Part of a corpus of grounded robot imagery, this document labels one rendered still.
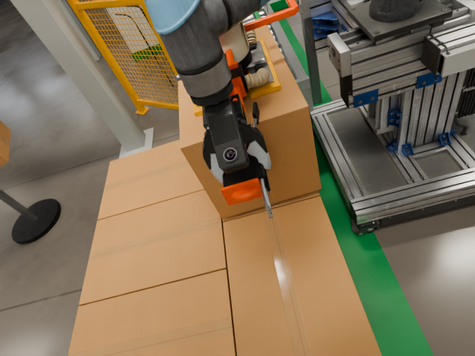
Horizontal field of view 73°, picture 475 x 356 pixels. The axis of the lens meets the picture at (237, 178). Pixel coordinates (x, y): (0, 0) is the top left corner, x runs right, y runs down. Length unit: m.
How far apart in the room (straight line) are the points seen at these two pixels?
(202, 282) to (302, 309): 0.36
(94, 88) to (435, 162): 2.16
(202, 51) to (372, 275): 1.42
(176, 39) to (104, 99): 2.13
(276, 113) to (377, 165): 0.94
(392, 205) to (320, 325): 0.76
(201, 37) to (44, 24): 1.99
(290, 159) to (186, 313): 0.62
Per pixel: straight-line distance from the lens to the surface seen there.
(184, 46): 0.46
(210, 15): 0.46
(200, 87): 0.48
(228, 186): 0.60
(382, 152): 1.85
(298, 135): 1.02
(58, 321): 2.27
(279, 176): 1.13
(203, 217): 1.33
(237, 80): 0.86
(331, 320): 1.06
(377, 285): 1.68
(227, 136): 0.50
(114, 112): 2.62
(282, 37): 2.19
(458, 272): 1.77
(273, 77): 1.08
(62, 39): 2.41
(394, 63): 1.22
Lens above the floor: 1.56
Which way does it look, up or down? 46 degrees down
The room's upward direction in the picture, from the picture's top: 24 degrees counter-clockwise
